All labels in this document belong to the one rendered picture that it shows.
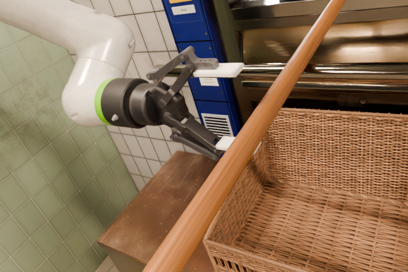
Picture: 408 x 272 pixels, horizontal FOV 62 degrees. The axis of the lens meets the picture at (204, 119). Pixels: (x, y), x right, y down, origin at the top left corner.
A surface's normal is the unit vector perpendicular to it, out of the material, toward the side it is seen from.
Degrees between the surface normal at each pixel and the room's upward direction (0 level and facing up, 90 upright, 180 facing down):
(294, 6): 90
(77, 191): 90
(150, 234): 0
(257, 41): 70
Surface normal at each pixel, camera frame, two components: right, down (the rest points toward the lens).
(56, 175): 0.83, 0.08
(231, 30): -0.50, 0.57
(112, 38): 0.38, 0.01
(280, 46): -0.56, 0.25
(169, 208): -0.26, -0.82
